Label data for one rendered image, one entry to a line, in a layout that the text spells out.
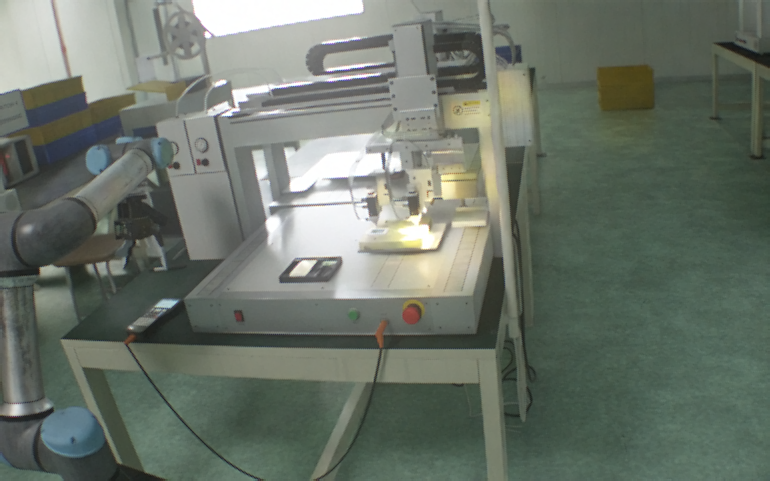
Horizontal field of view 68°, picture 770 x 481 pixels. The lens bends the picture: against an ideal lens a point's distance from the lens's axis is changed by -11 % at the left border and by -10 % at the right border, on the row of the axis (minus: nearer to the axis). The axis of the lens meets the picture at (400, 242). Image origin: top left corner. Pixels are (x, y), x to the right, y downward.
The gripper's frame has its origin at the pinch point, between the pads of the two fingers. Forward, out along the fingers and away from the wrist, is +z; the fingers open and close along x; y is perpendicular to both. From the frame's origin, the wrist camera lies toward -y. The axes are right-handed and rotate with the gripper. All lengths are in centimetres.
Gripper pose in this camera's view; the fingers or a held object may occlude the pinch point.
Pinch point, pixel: (145, 270)
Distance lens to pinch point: 180.3
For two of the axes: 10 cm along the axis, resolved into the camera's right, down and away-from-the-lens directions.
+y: -3.3, 1.5, -9.3
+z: 0.5, 9.9, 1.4
